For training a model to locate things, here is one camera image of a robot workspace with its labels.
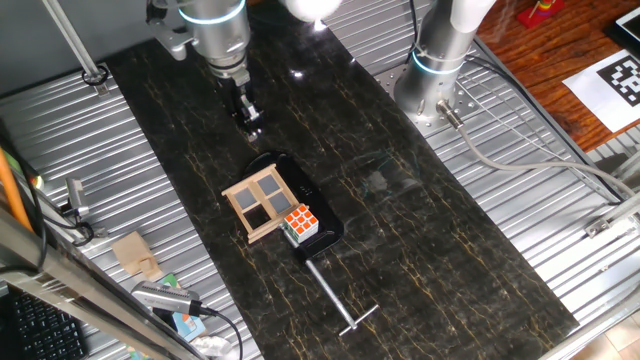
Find thick gray robot cable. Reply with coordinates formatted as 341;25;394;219
435;98;637;199

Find small cardboard piece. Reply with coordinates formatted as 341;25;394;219
111;230;165;282

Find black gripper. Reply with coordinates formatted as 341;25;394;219
218;69;264;144

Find black hanging cable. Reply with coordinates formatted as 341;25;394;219
0;119;50;276

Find rubik's cube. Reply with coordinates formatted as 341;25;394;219
280;203;320;245

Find silver camera pole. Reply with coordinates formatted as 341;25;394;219
41;0;111;97

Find wooden sliding window model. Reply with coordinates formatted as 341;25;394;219
221;162;309;245

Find black keyboard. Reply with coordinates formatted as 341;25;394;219
8;291;90;360

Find thin black table cable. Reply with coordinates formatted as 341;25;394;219
464;53;624;205

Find white marker paper sheet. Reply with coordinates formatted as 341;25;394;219
562;48;640;134

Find orange pole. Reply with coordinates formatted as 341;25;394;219
0;147;34;234

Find black camera cable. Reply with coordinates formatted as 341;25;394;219
198;302;245;360

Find black C-clamp with silver screw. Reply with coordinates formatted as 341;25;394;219
242;150;380;338

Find white crumpled plastic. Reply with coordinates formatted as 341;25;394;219
191;334;235;359

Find red ring stacking toy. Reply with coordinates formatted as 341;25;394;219
516;0;567;30

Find aluminium frame beam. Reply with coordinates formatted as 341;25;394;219
0;202;209;360

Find black marble pattern mat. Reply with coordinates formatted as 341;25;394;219
105;0;581;360

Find silver depth camera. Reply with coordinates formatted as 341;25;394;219
130;279;205;317
65;177;91;219

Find dark tablet device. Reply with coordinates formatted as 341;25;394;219
603;5;640;47

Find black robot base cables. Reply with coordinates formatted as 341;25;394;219
405;0;422;55

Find silver metal corner bracket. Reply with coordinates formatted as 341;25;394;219
583;191;640;240

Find colourful picture puzzle board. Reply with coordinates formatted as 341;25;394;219
158;272;207;344

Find brown wooden table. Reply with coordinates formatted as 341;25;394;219
474;0;640;154

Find silver robot mounting plate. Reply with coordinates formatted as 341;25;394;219
374;62;484;140

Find black camera ball mount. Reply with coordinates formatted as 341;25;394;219
58;204;109;247

